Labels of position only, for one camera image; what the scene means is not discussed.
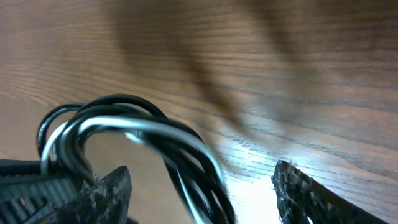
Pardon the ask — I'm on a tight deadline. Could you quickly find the white USB cable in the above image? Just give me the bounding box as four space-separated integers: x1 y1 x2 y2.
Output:
40 115 226 224

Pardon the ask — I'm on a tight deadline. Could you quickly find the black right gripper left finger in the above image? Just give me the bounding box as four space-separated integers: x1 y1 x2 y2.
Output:
1 159 132 224

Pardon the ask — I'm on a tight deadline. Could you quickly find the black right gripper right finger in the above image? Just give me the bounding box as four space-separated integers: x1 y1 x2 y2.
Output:
271 160 386 224

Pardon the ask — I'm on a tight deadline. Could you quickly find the black USB cable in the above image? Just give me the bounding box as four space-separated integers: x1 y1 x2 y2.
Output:
36 94 236 224

